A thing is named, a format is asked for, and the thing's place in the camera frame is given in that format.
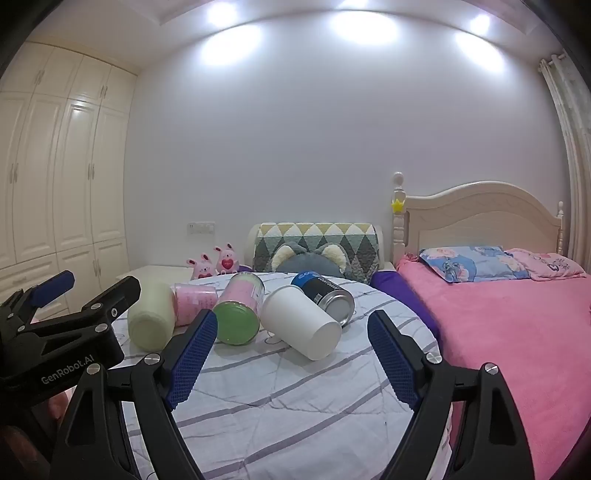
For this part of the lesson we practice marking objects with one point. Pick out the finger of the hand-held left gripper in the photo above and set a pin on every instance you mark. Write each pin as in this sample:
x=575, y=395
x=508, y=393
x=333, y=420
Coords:
x=121, y=293
x=53, y=284

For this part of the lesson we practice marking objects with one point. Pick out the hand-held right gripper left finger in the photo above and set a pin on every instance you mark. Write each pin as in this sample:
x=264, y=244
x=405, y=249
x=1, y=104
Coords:
x=194, y=355

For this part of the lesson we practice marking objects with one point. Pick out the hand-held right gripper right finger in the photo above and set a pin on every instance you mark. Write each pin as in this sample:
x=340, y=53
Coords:
x=392, y=360

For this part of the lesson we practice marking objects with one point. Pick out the white paper cup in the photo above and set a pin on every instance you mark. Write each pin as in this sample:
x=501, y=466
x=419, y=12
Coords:
x=300, y=323

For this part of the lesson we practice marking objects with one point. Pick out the pale yellow cup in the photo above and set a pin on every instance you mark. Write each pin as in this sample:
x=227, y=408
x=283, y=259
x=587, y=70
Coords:
x=150, y=318

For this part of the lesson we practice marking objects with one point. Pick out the pink cup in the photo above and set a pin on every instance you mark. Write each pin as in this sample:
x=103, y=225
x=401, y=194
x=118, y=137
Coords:
x=194, y=302

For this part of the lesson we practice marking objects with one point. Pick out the white nightstand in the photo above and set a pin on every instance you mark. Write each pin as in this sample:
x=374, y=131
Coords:
x=157, y=273

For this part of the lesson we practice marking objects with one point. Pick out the green lidded pink can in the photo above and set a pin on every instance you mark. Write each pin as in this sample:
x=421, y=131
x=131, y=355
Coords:
x=240, y=309

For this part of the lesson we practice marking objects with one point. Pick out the purple bed sheet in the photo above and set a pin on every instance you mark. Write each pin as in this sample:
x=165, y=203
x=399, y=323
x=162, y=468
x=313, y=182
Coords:
x=401, y=295

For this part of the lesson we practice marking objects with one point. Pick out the small pink bunny plush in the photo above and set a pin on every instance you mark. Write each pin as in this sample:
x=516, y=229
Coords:
x=201, y=267

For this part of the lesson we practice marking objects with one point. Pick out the black and blue can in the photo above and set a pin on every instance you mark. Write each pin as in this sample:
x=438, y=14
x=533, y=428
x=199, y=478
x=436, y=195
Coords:
x=323, y=293

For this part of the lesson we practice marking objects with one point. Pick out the pink bunny plush with heart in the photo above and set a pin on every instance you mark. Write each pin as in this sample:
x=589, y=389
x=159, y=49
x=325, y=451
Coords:
x=225, y=261

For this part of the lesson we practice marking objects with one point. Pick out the white striped bed sheet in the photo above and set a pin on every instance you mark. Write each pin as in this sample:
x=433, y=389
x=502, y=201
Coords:
x=286, y=397

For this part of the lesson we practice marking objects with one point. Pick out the cream wardrobe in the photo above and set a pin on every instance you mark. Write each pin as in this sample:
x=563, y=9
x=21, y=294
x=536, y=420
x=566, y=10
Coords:
x=60, y=175

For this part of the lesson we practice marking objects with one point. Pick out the pink fleece blanket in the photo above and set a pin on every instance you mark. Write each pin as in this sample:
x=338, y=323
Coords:
x=508, y=332

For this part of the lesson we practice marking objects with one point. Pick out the triangle patterned knitted cover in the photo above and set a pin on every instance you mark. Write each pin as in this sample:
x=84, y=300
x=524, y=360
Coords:
x=355, y=244

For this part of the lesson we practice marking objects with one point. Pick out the blue floral pillow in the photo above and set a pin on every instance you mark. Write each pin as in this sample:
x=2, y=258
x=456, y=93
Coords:
x=475, y=263

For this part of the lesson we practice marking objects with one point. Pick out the grey cat-ear plush pillow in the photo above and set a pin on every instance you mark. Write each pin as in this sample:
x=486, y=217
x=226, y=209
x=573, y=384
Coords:
x=302, y=263

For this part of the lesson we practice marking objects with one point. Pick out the yellow crown ornament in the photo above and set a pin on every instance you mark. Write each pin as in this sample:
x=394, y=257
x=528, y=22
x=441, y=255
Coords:
x=398, y=205

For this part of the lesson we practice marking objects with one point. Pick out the cream wooden headboard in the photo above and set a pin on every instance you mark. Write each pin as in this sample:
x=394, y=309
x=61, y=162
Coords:
x=480, y=217

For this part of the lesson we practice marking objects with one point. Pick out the pink printed pillow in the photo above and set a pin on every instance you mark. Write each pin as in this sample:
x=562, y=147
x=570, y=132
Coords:
x=549, y=265

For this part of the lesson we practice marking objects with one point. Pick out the cream curtain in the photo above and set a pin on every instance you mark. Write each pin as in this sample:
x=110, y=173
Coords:
x=570, y=152

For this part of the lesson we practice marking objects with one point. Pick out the curtain rod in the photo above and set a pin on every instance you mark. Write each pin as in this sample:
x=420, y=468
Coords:
x=554, y=57

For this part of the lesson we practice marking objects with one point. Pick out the wall socket plate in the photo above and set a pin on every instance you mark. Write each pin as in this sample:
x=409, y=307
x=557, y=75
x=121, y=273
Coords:
x=201, y=227

